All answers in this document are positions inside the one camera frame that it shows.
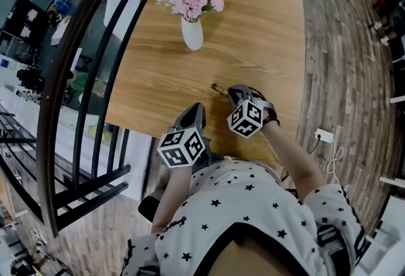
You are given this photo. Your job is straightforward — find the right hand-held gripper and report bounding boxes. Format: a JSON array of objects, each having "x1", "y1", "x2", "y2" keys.
[{"x1": 227, "y1": 84, "x2": 278, "y2": 139}]

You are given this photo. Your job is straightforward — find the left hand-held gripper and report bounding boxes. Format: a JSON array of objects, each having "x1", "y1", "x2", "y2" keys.
[{"x1": 157, "y1": 102, "x2": 228, "y2": 171}]

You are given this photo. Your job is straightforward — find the brown eyeglasses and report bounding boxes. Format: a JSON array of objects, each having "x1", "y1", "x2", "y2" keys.
[{"x1": 210, "y1": 82, "x2": 235, "y2": 97}]

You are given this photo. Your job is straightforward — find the person's right forearm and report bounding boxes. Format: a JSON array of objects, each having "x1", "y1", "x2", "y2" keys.
[{"x1": 262, "y1": 119, "x2": 325, "y2": 203}]

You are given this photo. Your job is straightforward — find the person's left forearm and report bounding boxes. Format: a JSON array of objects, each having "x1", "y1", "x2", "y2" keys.
[{"x1": 151, "y1": 166, "x2": 194, "y2": 234}]

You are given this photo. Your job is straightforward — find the white ceramic vase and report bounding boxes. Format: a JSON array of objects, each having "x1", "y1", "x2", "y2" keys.
[{"x1": 180, "y1": 16, "x2": 204, "y2": 51}]

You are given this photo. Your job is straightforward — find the white power strip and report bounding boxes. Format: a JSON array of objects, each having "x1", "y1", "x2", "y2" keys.
[{"x1": 314, "y1": 129, "x2": 335, "y2": 144}]

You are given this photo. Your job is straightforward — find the white star print shirt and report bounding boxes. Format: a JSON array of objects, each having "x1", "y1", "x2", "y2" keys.
[{"x1": 121, "y1": 159, "x2": 368, "y2": 276}]

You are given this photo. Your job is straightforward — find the pink flower bouquet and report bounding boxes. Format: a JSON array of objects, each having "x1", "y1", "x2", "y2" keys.
[{"x1": 154, "y1": 0, "x2": 225, "y2": 23}]

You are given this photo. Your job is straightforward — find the white floor sign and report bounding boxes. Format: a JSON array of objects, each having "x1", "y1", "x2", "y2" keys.
[{"x1": 71, "y1": 48, "x2": 84, "y2": 72}]

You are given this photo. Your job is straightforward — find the black metal railing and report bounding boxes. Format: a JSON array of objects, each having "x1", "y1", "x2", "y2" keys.
[{"x1": 36, "y1": 0, "x2": 178, "y2": 237}]

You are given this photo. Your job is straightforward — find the person's chest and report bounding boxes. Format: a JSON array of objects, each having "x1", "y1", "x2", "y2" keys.
[{"x1": 208, "y1": 235, "x2": 320, "y2": 276}]

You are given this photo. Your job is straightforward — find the grey black office chair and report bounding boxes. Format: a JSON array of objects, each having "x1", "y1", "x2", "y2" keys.
[{"x1": 387, "y1": 0, "x2": 405, "y2": 44}]

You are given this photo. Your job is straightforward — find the black shelf cabinet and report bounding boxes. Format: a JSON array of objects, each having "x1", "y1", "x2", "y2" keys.
[{"x1": 0, "y1": 0, "x2": 58, "y2": 54}]

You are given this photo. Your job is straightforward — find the white power cable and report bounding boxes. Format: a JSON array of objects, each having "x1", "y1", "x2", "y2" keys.
[{"x1": 327, "y1": 138, "x2": 346, "y2": 185}]

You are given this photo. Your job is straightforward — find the grey harness strap buckle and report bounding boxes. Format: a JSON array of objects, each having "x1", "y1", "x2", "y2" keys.
[
  {"x1": 135, "y1": 265, "x2": 159, "y2": 276},
  {"x1": 316, "y1": 225, "x2": 344, "y2": 253}
]

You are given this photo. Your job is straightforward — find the white rack frame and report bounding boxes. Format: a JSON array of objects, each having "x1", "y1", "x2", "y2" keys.
[{"x1": 357, "y1": 175, "x2": 405, "y2": 276}]

